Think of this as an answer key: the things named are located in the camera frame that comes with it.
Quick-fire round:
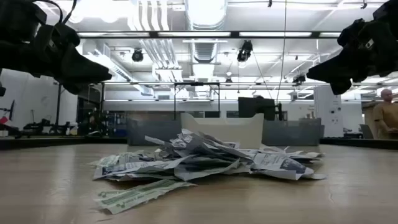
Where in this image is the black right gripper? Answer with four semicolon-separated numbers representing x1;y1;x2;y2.
306;18;398;95

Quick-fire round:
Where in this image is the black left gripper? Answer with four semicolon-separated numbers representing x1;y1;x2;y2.
0;23;113;96

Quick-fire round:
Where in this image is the green print bandage packet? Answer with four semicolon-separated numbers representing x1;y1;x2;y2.
89;151;147;167
94;179;197;215

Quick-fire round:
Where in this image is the black spot lamp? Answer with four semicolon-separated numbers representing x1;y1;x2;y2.
292;73;307;85
131;48;145;63

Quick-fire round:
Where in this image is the white pillar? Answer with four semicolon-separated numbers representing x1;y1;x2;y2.
313;85;345;138

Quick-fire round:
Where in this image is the blue storage shelf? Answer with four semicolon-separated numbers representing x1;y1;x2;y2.
105;111;128;138

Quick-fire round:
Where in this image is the grey office chair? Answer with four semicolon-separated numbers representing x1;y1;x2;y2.
359;123;374;140

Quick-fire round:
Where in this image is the person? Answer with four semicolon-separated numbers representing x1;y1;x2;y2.
372;88;398;140

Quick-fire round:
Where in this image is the white paper packet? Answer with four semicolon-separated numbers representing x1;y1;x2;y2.
287;150;325;163

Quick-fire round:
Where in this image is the black computer monitor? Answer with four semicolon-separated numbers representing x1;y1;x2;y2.
238;96;284;121

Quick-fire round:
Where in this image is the red print white packet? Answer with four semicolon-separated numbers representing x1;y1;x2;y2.
259;144;290;155

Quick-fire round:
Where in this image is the black overhead light bar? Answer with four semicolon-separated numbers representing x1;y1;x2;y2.
76;30;345;39

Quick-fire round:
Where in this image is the white plastic bin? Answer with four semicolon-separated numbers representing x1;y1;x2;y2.
180;112;264;149

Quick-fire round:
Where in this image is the black vertical post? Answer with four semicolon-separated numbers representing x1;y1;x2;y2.
55;83;62;133

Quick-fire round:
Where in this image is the thin hanging cable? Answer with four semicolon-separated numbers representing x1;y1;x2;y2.
275;0;287;97

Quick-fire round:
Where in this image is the black overhead camera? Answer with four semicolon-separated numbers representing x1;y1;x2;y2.
236;39;254;63

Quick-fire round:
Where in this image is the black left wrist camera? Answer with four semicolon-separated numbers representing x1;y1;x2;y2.
0;0;48;26

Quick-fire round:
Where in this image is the black metal stand frame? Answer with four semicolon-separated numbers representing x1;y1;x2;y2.
173;82;221;121

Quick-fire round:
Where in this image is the silver ventilation duct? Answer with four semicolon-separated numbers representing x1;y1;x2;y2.
185;0;228;31

